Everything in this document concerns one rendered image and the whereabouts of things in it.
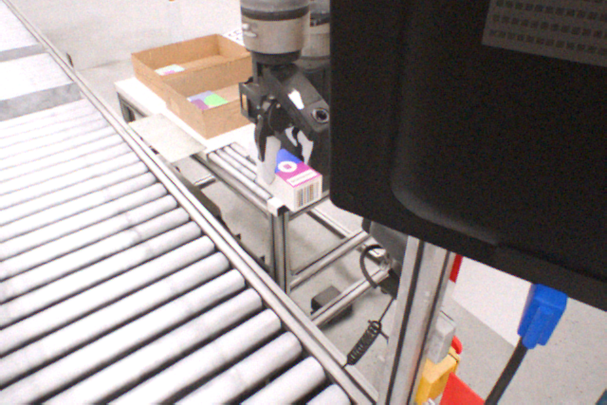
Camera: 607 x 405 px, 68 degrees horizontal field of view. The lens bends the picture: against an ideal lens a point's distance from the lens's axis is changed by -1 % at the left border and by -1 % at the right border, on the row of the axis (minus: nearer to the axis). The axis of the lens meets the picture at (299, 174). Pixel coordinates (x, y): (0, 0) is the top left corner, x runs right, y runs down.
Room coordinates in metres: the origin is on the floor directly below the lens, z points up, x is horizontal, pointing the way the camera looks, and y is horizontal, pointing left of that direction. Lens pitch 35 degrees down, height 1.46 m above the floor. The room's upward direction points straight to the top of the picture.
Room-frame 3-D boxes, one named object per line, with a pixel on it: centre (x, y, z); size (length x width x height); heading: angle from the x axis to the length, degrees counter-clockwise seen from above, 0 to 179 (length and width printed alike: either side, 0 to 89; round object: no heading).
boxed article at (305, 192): (0.59, 0.02, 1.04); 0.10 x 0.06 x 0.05; 38
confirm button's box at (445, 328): (0.38, -0.17, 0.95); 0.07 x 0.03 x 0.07; 37
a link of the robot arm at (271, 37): (0.61, 0.03, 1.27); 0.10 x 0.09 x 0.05; 127
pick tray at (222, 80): (1.42, 0.22, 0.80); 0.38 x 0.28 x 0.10; 129
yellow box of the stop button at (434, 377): (0.42, -0.17, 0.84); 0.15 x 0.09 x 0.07; 37
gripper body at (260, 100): (0.61, 0.04, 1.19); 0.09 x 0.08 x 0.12; 37
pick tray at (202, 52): (1.68, 0.41, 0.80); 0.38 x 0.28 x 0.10; 128
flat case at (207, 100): (1.37, 0.30, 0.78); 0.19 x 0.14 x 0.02; 42
